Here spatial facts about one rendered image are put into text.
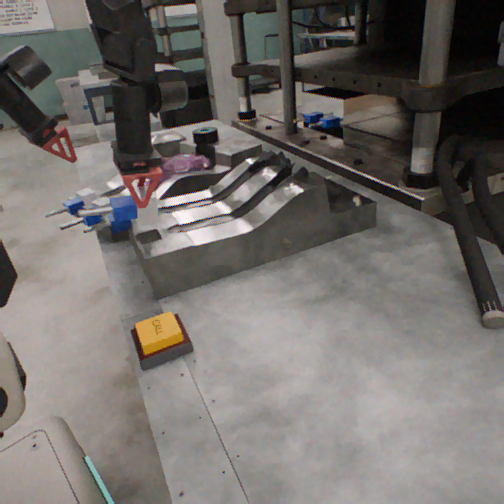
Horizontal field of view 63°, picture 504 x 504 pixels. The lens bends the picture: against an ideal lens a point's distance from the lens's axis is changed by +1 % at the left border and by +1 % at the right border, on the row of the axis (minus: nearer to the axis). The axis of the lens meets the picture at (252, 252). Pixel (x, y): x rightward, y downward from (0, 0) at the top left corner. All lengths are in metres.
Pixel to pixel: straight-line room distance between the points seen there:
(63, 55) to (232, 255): 7.27
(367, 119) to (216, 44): 3.69
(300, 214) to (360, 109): 0.78
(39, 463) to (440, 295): 1.07
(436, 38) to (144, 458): 1.46
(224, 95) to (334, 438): 4.81
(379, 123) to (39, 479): 1.49
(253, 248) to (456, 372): 0.40
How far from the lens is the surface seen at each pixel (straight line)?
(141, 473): 1.54
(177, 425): 0.57
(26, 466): 1.35
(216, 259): 0.78
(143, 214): 0.76
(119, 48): 0.66
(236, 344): 0.65
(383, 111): 1.60
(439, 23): 1.11
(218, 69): 5.12
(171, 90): 0.73
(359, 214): 0.91
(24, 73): 1.01
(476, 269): 0.75
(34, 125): 1.01
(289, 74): 1.74
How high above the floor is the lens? 1.24
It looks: 30 degrees down
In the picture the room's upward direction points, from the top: 7 degrees counter-clockwise
